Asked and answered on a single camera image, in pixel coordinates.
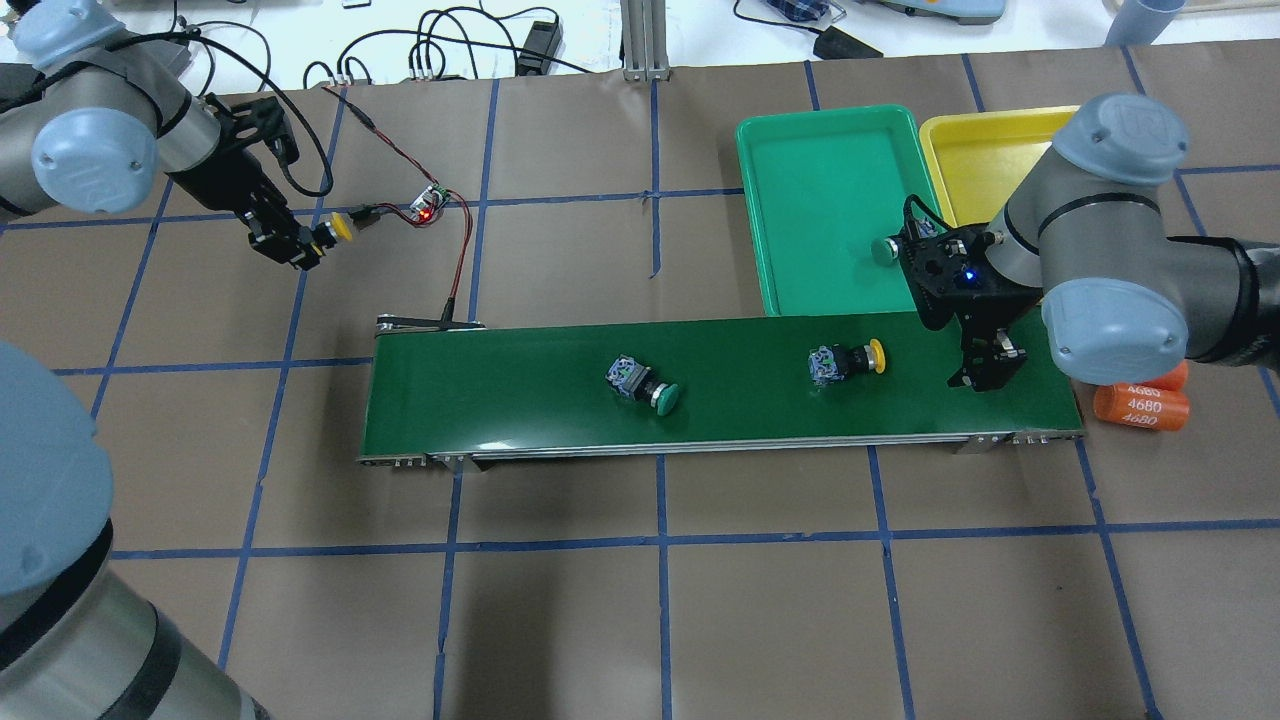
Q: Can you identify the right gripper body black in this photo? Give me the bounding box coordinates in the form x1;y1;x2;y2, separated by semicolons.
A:
896;222;1041;336

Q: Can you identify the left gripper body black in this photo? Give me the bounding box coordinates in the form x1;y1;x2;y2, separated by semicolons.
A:
165;96;300;225

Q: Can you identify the yellow push button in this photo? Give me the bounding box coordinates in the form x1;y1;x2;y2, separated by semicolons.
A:
806;338;888;387
308;211;358;255

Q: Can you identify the green push button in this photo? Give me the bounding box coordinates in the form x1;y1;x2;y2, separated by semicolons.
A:
605;355;681;416
870;218;940;266

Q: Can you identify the orange cylinder with label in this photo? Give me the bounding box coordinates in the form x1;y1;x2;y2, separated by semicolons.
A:
1092;384;1190;432

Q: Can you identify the plain orange cylinder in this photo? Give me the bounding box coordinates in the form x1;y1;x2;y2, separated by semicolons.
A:
1144;360;1190;392

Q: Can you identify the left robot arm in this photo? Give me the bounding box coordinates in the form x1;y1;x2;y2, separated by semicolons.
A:
1;1;352;719

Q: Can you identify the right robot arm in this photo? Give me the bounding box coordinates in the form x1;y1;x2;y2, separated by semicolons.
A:
876;94;1279;392

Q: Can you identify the yellow plastic tray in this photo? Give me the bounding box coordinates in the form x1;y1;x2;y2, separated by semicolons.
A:
919;105;1078;225

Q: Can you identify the small red led board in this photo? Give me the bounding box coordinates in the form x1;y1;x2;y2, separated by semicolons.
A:
407;183;452;225

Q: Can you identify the green plastic tray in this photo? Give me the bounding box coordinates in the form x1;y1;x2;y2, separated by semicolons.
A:
735;104;936;316

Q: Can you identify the green conveyor belt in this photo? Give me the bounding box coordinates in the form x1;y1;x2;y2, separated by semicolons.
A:
358;313;1084;465

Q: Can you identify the black power adapter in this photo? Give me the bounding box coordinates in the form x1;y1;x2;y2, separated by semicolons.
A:
812;26;884;60

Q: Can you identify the blue plaid umbrella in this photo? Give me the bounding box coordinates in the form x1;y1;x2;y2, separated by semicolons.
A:
767;0;831;23

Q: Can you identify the red black wire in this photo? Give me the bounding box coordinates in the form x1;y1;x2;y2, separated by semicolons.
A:
323;85;486;327

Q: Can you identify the aluminium frame post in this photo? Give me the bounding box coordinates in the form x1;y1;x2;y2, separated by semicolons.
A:
620;0;671;83

